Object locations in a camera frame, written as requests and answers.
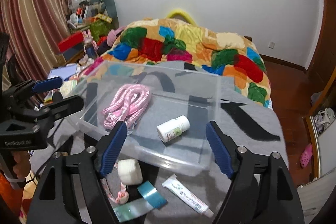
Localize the white pill bottle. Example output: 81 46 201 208
157 115 190 143

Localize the green gift bag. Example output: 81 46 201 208
89 19 113 42

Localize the clear plastic storage box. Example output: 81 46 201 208
67 61 221 176

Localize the pink striped curtain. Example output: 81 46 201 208
1 0 70 80

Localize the pink croc shoe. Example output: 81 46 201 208
299 143 313 168

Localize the orange sleeved left forearm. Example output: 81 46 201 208
0 173 23 221

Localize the blue tape roll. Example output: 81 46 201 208
137 181 167 209

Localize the yellow pillow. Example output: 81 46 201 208
166 9 197 26

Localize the grey black patterned blanket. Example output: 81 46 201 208
27 61 296 223

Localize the white wall socket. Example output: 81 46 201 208
268 42 275 49

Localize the pink bunny bottle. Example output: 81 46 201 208
82 29 98 60

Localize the wooden door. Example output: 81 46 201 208
307 0 336 92

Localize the pink knit hat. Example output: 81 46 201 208
106 26 125 47

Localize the grey neck pillow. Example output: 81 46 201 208
89 0 119 29

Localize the mint green small bottle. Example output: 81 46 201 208
113 198 154 223

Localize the left hand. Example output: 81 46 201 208
12 151 31 178

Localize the blue white booklet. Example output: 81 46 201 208
48 64 77 80

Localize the white ointment tube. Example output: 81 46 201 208
162 174 214 218

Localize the colourful patchwork quilt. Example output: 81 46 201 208
84 18 272 107

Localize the pink white braided loop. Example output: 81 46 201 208
101 160 130 205

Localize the pink rope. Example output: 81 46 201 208
101 83 153 131

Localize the red box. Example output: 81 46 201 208
58 31 84 53

